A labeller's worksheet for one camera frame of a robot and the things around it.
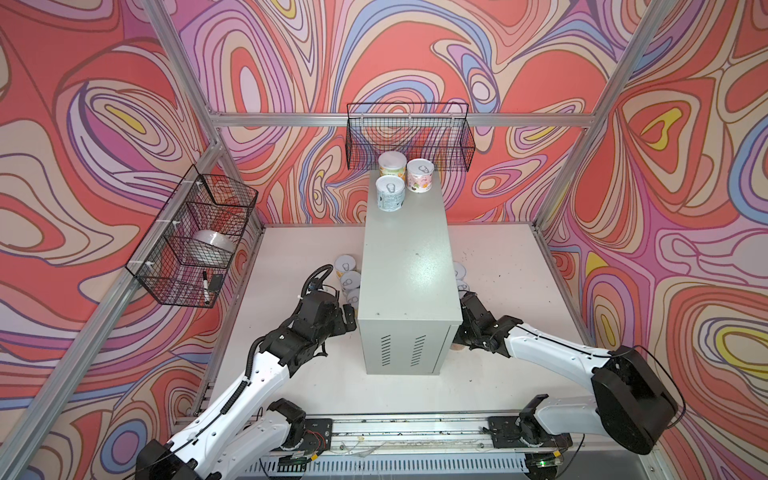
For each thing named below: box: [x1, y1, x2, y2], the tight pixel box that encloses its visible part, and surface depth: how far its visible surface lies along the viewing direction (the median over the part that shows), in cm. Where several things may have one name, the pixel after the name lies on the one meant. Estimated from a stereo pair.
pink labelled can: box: [406, 158, 435, 193], surface depth 80 cm
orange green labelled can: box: [378, 150, 407, 181], surface depth 78 cm
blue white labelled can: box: [375, 174, 405, 213], surface depth 75 cm
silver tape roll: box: [191, 230, 236, 265], surface depth 74 cm
